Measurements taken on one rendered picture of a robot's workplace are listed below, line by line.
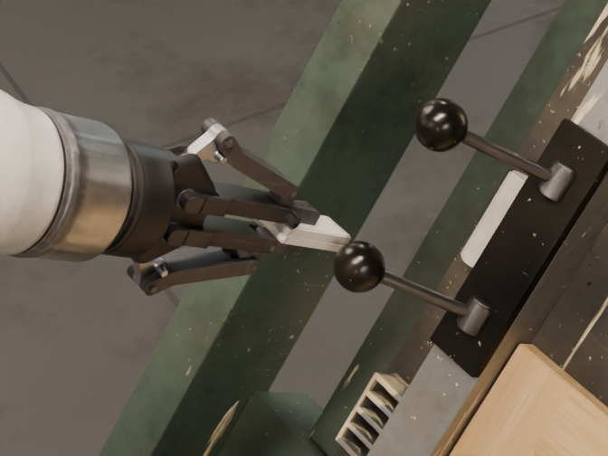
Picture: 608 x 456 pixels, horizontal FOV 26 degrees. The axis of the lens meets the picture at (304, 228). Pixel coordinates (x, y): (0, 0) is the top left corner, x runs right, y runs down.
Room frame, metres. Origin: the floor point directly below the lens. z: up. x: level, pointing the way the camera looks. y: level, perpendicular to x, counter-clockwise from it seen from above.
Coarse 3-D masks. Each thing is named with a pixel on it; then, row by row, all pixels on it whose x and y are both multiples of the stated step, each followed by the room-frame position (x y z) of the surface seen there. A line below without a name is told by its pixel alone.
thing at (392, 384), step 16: (368, 384) 0.72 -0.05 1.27; (384, 384) 0.72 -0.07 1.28; (400, 384) 0.72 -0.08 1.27; (368, 400) 0.72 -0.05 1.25; (384, 400) 0.71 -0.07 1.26; (352, 416) 0.71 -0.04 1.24; (368, 416) 0.70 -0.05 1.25; (384, 416) 0.71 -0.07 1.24; (352, 432) 0.71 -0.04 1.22; (368, 432) 0.70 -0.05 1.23; (352, 448) 0.69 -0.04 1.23; (368, 448) 0.68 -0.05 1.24
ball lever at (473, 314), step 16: (336, 256) 0.70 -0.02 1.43; (352, 256) 0.69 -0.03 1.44; (368, 256) 0.69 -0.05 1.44; (336, 272) 0.69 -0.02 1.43; (352, 272) 0.68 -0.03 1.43; (368, 272) 0.68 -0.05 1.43; (384, 272) 0.69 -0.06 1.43; (352, 288) 0.68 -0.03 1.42; (368, 288) 0.68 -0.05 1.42; (400, 288) 0.69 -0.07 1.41; (416, 288) 0.70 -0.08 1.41; (432, 304) 0.70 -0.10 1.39; (448, 304) 0.70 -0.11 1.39; (464, 304) 0.70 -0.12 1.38; (480, 304) 0.70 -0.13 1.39; (464, 320) 0.69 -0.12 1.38; (480, 320) 0.69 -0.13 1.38
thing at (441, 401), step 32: (576, 224) 0.72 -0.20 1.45; (576, 256) 0.72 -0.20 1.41; (544, 288) 0.71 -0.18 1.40; (544, 320) 0.71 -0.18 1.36; (512, 352) 0.69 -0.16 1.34; (416, 384) 0.69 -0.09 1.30; (448, 384) 0.68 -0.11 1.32; (480, 384) 0.67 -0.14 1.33; (416, 416) 0.68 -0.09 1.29; (448, 416) 0.66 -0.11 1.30; (384, 448) 0.67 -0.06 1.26; (416, 448) 0.66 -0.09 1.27; (448, 448) 0.66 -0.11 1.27
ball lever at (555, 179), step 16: (432, 112) 0.73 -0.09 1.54; (448, 112) 0.73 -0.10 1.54; (464, 112) 0.74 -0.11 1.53; (416, 128) 0.73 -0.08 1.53; (432, 128) 0.73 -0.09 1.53; (448, 128) 0.72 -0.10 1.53; (464, 128) 0.73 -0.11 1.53; (432, 144) 0.72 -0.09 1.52; (448, 144) 0.72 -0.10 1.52; (480, 144) 0.74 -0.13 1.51; (496, 144) 0.74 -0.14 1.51; (512, 160) 0.74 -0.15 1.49; (528, 160) 0.74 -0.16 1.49; (560, 160) 0.75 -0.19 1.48; (544, 176) 0.74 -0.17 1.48; (560, 176) 0.74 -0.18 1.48; (576, 176) 0.74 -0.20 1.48; (544, 192) 0.73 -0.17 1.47; (560, 192) 0.73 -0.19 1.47
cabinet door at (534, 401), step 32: (512, 384) 0.67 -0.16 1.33; (544, 384) 0.66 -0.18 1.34; (576, 384) 0.66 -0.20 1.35; (480, 416) 0.67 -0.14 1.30; (512, 416) 0.65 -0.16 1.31; (544, 416) 0.64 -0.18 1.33; (576, 416) 0.63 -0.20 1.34; (480, 448) 0.65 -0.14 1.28; (512, 448) 0.64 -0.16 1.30; (544, 448) 0.62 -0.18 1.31; (576, 448) 0.61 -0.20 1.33
